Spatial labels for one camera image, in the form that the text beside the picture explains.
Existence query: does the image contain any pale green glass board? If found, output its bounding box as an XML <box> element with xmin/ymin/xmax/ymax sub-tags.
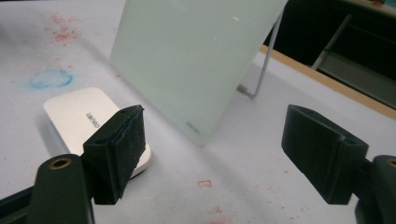
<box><xmin>109</xmin><ymin>0</ymin><xmax>289</xmax><ymax>147</ymax></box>

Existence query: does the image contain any dark metal shelf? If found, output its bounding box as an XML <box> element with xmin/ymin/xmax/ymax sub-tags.
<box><xmin>264</xmin><ymin>0</ymin><xmax>396</xmax><ymax>110</ymax></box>

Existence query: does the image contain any metal board support rod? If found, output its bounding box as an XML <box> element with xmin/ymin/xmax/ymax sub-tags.
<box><xmin>236</xmin><ymin>10</ymin><xmax>284</xmax><ymax>101</ymax></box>

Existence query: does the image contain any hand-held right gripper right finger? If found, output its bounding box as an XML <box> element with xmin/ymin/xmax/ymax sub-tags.
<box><xmin>280</xmin><ymin>104</ymin><xmax>370</xmax><ymax>205</ymax></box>

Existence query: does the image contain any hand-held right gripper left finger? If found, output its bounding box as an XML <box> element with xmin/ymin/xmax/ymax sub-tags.
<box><xmin>82</xmin><ymin>105</ymin><xmax>148</xmax><ymax>205</ymax></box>

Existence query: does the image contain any white board eraser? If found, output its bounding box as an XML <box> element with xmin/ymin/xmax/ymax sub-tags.
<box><xmin>42</xmin><ymin>87</ymin><xmax>152</xmax><ymax>180</ymax></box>

